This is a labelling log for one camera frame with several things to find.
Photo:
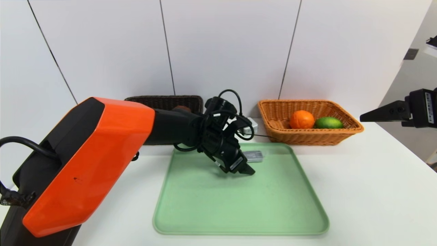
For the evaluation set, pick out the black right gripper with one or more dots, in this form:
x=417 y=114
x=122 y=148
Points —
x=424 y=108

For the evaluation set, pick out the orange wicker basket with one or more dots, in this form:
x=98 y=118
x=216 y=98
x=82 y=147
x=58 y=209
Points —
x=307 y=136

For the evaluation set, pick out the dark brown wicker basket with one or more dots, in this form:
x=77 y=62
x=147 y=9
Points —
x=164 y=101

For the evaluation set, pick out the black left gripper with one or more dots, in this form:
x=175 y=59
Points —
x=235 y=164

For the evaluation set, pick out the grey case with barcode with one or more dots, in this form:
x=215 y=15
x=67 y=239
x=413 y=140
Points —
x=254 y=156

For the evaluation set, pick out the orange fruit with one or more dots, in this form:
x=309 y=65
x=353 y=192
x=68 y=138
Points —
x=301 y=120

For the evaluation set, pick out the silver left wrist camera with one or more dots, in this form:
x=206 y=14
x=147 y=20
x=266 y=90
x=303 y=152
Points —
x=248 y=126

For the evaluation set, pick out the green lime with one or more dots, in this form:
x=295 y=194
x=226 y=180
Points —
x=328 y=123

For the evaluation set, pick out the light green plastic tray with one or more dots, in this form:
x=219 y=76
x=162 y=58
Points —
x=239 y=205

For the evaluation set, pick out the grey wall outlet plate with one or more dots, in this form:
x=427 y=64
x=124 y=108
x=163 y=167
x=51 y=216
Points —
x=410 y=54

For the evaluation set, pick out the brown towel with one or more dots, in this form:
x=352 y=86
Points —
x=182 y=108

